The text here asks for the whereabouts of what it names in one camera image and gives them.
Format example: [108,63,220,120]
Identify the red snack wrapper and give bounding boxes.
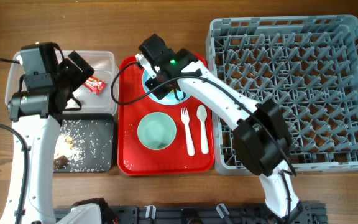
[83,76,107,95]

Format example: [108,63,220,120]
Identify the green bowl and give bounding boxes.
[137,112,177,151]

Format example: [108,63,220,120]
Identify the rice and food scraps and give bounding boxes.
[53,119,113,173]

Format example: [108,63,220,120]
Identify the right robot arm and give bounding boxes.
[136,34,301,223]

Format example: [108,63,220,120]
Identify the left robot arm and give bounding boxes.
[0,42,94,223]

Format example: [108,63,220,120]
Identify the clear plastic waste bin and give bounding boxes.
[4,50,118,115]

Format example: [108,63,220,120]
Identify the black food waste tray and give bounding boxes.
[51,113,115,174]

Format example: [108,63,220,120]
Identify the grey dishwasher rack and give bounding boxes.
[206,15,358,172]

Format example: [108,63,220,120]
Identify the light blue plate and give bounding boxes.
[142,70,190,105]

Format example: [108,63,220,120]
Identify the white plastic spoon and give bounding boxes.
[196,105,209,154]

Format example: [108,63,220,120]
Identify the red serving tray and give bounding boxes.
[117,53,215,177]

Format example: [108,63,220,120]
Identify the white plastic fork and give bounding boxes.
[180,108,195,156]

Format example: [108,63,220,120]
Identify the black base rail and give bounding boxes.
[54,203,328,224]

